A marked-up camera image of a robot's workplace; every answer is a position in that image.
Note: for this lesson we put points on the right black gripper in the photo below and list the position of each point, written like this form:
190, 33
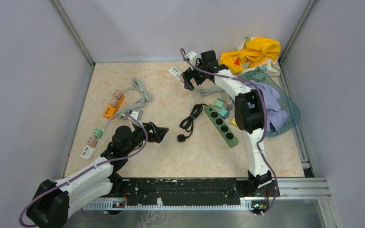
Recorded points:
188, 75

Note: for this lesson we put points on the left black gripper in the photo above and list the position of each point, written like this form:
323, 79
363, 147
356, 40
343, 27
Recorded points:
160, 132

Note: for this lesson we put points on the light green plug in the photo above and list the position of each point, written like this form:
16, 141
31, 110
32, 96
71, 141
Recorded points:
219, 103

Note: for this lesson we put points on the green power strip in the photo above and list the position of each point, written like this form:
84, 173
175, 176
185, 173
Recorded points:
220, 125

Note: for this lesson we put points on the teal plug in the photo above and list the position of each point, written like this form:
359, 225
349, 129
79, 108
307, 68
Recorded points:
224, 113

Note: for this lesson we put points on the yellow plug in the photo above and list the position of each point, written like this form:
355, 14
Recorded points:
233, 122

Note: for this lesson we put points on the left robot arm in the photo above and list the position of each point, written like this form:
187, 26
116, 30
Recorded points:
56, 201

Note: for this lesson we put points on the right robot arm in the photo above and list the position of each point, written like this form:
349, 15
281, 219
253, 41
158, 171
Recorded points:
249, 108

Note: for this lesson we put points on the pink plug lower orange strip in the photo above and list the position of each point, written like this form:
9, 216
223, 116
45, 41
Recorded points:
113, 101

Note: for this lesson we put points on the white power strip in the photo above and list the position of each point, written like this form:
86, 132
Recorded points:
173, 71
87, 152

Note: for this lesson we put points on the orange power strip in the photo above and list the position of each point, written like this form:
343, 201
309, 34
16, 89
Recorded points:
111, 111

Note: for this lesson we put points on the yellow cloth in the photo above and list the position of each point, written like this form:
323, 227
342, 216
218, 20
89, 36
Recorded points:
257, 53

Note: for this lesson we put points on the purple cloth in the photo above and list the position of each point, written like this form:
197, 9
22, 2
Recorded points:
276, 116

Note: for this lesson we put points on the teal plastic basket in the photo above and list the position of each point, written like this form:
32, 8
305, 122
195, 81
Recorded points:
285, 101

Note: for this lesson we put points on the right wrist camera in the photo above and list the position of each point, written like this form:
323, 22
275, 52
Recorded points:
192, 57

